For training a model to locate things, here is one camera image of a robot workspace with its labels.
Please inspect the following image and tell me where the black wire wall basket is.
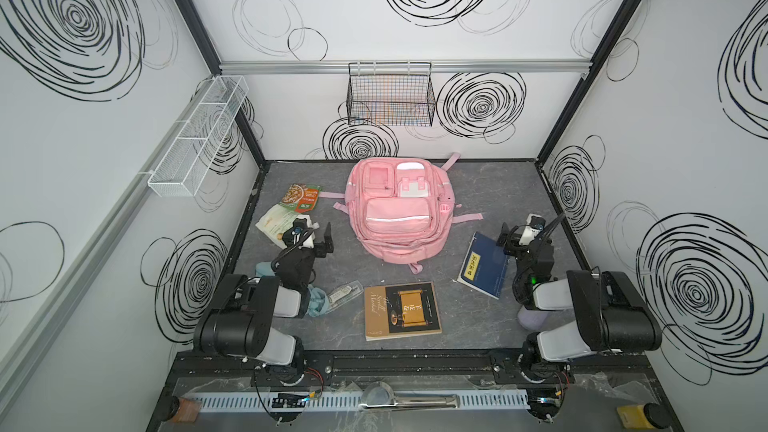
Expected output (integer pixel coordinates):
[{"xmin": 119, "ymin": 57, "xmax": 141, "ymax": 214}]
[{"xmin": 345, "ymin": 61, "xmax": 437, "ymax": 127}]

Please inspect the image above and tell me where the lilac glasses case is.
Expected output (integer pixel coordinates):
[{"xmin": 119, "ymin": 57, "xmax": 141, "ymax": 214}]
[{"xmin": 517, "ymin": 307, "xmax": 550, "ymax": 332}]

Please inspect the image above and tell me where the pink student backpack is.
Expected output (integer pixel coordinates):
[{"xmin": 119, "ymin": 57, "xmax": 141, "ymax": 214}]
[{"xmin": 319, "ymin": 153, "xmax": 483, "ymax": 274}]

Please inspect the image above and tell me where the blue book yellow label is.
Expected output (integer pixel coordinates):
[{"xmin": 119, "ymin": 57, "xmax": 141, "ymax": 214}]
[{"xmin": 457, "ymin": 232, "xmax": 509, "ymax": 299}]

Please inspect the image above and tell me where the yellow black button box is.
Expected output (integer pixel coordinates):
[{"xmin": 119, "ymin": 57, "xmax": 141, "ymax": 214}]
[{"xmin": 616, "ymin": 403, "xmax": 673, "ymax": 430}]

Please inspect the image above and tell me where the brown black button box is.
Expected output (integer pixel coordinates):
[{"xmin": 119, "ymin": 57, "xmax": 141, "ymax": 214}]
[{"xmin": 156, "ymin": 396, "xmax": 202, "ymax": 423}]

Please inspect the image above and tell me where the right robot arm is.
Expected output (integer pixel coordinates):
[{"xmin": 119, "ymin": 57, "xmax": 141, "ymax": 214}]
[{"xmin": 497, "ymin": 215, "xmax": 663, "ymax": 370}]

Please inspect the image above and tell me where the clear plastic packet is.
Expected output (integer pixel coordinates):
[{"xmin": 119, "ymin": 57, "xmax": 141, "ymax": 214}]
[{"xmin": 327, "ymin": 280, "xmax": 364, "ymax": 312}]

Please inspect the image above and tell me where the orange green food packet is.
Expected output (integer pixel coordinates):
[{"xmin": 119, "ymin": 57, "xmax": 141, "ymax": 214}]
[{"xmin": 279, "ymin": 183, "xmax": 322, "ymax": 214}]

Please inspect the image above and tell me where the white green spout pouch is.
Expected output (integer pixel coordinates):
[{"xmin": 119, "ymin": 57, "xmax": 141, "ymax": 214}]
[{"xmin": 256, "ymin": 204, "xmax": 319, "ymax": 249}]

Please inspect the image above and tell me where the white mesh wall shelf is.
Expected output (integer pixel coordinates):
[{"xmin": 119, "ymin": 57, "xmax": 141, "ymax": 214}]
[{"xmin": 148, "ymin": 75, "xmax": 249, "ymax": 198}]

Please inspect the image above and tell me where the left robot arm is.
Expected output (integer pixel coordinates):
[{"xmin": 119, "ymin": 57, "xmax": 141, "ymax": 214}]
[{"xmin": 193, "ymin": 218, "xmax": 334, "ymax": 373}]

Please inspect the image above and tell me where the white slotted cable duct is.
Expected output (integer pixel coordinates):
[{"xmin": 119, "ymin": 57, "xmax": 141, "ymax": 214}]
[{"xmin": 185, "ymin": 389, "xmax": 530, "ymax": 413}]

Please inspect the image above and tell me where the light blue pencil pouch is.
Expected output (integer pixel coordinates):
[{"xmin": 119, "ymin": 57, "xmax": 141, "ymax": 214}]
[{"xmin": 274, "ymin": 284, "xmax": 330, "ymax": 318}]

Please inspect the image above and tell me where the brown and black book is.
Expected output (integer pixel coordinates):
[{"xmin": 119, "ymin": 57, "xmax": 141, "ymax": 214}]
[{"xmin": 363, "ymin": 282, "xmax": 442, "ymax": 341}]

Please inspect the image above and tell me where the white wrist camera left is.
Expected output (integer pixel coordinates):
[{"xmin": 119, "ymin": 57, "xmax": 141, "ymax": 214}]
[{"xmin": 289, "ymin": 217, "xmax": 319, "ymax": 248}]

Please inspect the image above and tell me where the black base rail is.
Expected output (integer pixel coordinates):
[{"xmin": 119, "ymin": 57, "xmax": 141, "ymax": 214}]
[{"xmin": 164, "ymin": 348, "xmax": 656, "ymax": 389}]

